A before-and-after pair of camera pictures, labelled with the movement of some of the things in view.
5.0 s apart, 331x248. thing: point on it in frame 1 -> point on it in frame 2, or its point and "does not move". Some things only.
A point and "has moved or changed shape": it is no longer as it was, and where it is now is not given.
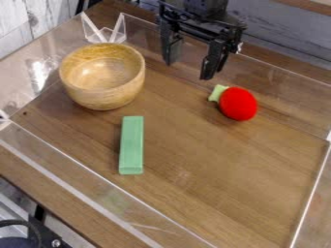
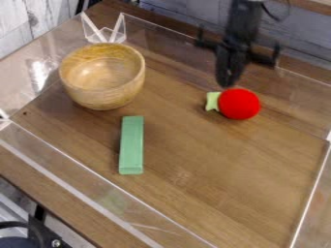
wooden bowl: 103,75 does not move
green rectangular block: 132,146 does not move
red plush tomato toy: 235,101 has moved or changed shape
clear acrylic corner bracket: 104,35 does not move
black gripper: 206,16 -> 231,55
